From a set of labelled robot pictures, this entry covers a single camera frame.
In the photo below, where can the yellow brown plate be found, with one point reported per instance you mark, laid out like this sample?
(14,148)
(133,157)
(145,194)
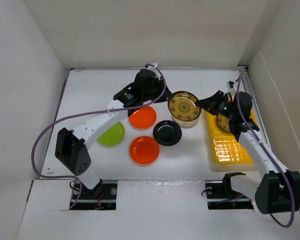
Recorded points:
(182,106)
(223,123)

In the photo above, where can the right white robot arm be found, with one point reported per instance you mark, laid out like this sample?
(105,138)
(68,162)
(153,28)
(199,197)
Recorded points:
(279,188)

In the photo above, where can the green plate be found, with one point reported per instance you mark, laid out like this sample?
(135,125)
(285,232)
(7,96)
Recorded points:
(113,135)

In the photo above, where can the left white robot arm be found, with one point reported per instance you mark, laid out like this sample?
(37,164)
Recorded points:
(72,146)

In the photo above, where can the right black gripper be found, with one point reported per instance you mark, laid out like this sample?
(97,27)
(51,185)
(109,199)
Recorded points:
(209,104)

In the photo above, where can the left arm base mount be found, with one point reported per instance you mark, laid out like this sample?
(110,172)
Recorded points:
(104,199)

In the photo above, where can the cream plate with characters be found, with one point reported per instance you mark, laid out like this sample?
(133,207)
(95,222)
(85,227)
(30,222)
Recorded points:
(186,124)

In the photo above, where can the black plate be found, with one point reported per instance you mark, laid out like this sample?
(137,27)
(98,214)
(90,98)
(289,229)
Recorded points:
(167,133)

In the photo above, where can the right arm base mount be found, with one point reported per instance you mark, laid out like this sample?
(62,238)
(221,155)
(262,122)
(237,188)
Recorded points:
(218,198)

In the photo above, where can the yellow plastic bin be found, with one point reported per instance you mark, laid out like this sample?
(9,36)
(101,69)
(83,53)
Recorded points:
(225,148)

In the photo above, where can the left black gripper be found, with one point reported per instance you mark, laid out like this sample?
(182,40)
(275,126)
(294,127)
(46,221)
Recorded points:
(167,94)

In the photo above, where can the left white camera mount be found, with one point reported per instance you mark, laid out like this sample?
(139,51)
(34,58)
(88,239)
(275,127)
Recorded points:
(154,67)

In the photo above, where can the orange plate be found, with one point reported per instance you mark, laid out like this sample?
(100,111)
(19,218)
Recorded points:
(143,118)
(144,150)

